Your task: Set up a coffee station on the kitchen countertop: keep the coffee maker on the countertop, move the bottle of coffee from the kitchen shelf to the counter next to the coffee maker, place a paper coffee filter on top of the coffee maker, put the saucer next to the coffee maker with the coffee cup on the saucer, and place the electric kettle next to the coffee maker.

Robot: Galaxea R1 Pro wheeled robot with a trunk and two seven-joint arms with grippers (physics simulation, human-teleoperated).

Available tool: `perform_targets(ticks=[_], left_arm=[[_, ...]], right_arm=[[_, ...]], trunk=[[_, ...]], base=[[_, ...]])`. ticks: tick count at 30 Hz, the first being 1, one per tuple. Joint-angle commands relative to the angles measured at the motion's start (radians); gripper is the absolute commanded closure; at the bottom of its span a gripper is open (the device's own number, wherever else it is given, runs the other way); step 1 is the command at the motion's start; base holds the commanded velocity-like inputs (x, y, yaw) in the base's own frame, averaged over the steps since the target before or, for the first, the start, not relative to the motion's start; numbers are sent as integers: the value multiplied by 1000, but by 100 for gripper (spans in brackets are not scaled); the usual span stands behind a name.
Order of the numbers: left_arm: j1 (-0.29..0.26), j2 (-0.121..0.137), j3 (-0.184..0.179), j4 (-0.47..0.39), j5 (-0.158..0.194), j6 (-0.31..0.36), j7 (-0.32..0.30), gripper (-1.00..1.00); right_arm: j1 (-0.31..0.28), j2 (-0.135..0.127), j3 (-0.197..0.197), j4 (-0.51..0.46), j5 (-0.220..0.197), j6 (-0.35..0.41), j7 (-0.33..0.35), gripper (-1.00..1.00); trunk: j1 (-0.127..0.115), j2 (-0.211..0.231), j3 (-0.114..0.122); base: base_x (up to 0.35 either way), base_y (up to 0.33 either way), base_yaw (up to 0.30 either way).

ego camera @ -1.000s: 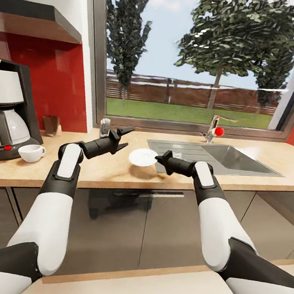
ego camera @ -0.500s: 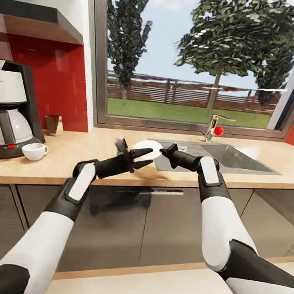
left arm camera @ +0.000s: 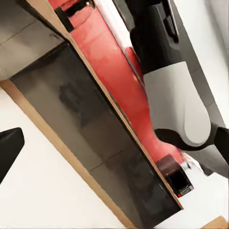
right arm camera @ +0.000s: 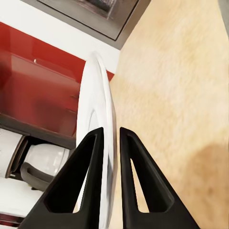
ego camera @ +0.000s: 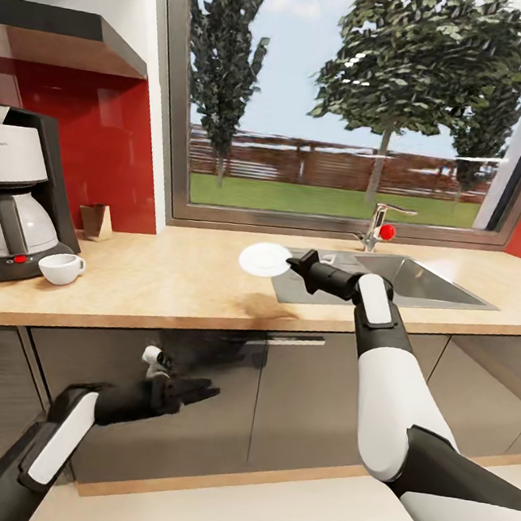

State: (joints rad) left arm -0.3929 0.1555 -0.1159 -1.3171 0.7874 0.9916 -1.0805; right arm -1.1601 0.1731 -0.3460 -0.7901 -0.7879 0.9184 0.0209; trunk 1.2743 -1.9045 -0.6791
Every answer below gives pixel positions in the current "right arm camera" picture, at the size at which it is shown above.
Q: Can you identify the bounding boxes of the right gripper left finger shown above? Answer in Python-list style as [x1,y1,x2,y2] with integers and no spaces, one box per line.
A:
[18,127,104,229]

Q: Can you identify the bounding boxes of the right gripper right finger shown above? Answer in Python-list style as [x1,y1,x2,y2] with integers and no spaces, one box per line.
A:
[120,127,200,229]

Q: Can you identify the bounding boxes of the saucer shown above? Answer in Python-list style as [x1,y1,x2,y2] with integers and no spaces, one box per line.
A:
[76,51,118,229]

